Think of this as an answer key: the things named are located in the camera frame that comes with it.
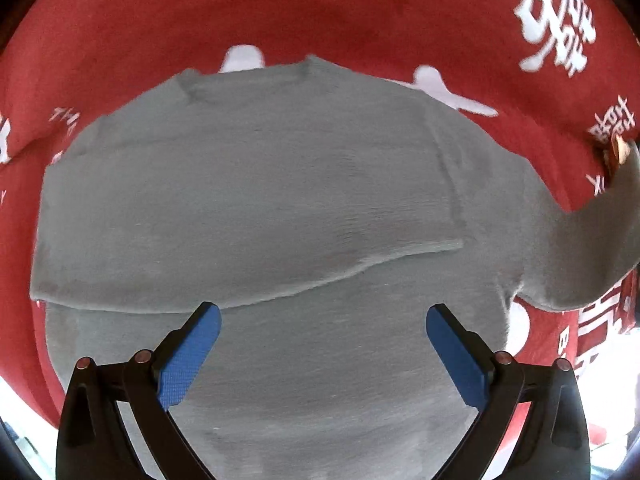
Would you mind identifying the red printed blanket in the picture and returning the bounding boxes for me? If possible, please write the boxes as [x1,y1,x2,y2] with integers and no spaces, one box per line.
[0,0,640,448]

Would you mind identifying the grey knit sweater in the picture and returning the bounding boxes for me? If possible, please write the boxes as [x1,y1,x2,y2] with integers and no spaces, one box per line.
[30,55,640,480]

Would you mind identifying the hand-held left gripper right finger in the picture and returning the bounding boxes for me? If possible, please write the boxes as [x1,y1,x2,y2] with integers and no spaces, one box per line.
[426,304,592,480]

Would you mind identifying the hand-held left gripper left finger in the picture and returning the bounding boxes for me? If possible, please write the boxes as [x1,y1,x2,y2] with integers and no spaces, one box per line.
[56,301,222,480]

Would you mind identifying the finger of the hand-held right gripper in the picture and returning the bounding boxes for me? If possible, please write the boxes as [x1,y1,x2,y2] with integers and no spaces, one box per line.
[602,135,632,168]

